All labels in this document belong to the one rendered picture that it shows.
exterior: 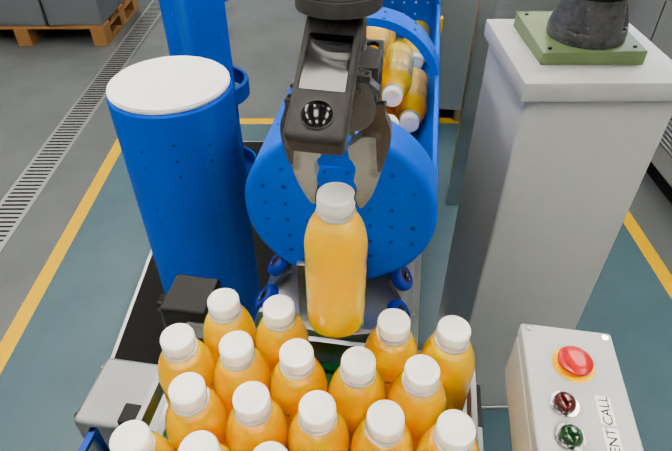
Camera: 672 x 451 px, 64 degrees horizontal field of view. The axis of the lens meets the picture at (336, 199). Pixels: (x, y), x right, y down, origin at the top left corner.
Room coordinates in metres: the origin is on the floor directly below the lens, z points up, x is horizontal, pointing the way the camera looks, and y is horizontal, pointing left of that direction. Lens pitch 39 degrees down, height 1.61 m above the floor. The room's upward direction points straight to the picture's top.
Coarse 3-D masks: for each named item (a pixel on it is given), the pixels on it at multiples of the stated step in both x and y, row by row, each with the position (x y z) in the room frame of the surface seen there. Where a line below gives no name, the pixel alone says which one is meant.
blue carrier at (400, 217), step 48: (384, 0) 1.45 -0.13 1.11; (432, 0) 1.43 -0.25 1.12; (432, 48) 1.01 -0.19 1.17; (432, 96) 1.00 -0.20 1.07; (432, 144) 0.80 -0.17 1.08; (288, 192) 0.60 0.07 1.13; (384, 192) 0.58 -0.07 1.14; (432, 192) 0.58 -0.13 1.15; (288, 240) 0.61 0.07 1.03; (384, 240) 0.58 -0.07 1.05
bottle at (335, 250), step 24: (312, 216) 0.42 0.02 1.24; (360, 216) 0.42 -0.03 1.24; (312, 240) 0.40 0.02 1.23; (336, 240) 0.39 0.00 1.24; (360, 240) 0.40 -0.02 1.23; (312, 264) 0.39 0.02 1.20; (336, 264) 0.38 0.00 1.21; (360, 264) 0.39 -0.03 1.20; (312, 288) 0.39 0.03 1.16; (336, 288) 0.38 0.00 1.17; (360, 288) 0.39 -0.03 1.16; (312, 312) 0.39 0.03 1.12; (336, 312) 0.38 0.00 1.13; (360, 312) 0.40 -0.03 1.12; (336, 336) 0.38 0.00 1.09
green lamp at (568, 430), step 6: (564, 426) 0.26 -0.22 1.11; (570, 426) 0.26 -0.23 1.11; (576, 426) 0.26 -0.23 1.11; (564, 432) 0.26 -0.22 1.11; (570, 432) 0.26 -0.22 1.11; (576, 432) 0.26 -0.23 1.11; (582, 432) 0.26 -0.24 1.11; (564, 438) 0.25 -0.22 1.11; (570, 438) 0.25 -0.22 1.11; (576, 438) 0.25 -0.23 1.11; (582, 438) 0.25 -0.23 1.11; (570, 444) 0.25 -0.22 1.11; (576, 444) 0.25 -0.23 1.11
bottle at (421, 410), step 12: (396, 384) 0.34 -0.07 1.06; (396, 396) 0.33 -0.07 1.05; (408, 396) 0.32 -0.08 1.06; (420, 396) 0.32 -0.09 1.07; (432, 396) 0.32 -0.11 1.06; (444, 396) 0.33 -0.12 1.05; (408, 408) 0.31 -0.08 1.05; (420, 408) 0.31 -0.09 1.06; (432, 408) 0.31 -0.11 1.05; (444, 408) 0.32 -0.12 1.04; (408, 420) 0.31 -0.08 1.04; (420, 420) 0.31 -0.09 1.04; (432, 420) 0.31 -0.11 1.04; (420, 432) 0.30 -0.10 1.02
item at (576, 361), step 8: (560, 352) 0.35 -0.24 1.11; (568, 352) 0.34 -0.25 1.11; (576, 352) 0.34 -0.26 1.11; (584, 352) 0.34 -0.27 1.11; (560, 360) 0.34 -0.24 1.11; (568, 360) 0.33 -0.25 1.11; (576, 360) 0.33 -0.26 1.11; (584, 360) 0.33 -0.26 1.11; (592, 360) 0.34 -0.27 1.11; (568, 368) 0.33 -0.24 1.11; (576, 368) 0.33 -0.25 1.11; (584, 368) 0.33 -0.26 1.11; (592, 368) 0.33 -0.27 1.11
